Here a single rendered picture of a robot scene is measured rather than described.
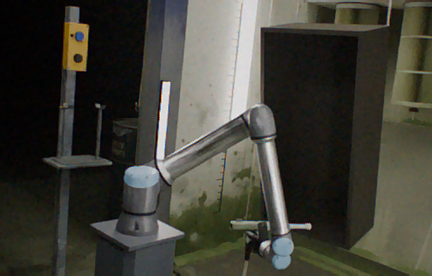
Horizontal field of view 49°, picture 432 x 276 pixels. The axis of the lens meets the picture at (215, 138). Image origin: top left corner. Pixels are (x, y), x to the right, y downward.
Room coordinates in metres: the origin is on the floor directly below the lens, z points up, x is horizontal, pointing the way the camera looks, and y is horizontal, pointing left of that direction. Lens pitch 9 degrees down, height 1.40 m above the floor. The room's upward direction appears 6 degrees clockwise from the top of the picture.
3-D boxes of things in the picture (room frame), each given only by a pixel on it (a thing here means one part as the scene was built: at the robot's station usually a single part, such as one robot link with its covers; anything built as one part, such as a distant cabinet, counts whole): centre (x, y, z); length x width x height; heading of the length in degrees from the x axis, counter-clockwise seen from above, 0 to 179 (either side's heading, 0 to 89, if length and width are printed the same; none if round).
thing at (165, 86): (2.93, 0.34, 0.96); 0.06 x 0.02 x 0.63; 136
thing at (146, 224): (2.04, 0.31, 0.69); 0.19 x 0.19 x 0.10
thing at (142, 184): (2.05, 0.31, 0.83); 0.17 x 0.15 x 0.18; 177
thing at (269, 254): (2.19, -0.35, 0.52); 0.12 x 0.09 x 0.10; 22
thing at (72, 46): (2.69, 0.83, 1.42); 0.12 x 0.06 x 0.26; 136
